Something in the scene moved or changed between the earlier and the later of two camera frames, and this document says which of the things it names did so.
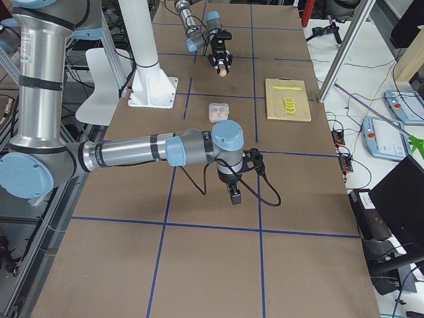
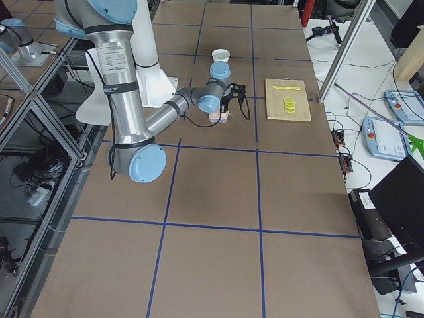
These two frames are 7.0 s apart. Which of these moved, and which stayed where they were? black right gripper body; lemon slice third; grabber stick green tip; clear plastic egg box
Moved: black right gripper body
Stayed: clear plastic egg box; lemon slice third; grabber stick green tip
